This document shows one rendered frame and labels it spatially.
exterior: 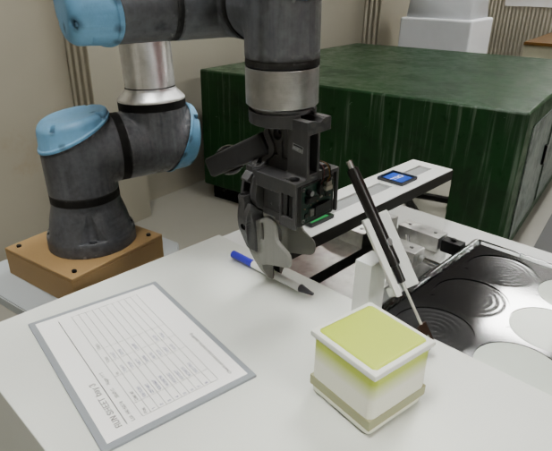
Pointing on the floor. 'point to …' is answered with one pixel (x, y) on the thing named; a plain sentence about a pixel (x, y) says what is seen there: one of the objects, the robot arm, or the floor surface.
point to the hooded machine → (446, 25)
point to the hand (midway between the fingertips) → (270, 264)
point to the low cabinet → (425, 123)
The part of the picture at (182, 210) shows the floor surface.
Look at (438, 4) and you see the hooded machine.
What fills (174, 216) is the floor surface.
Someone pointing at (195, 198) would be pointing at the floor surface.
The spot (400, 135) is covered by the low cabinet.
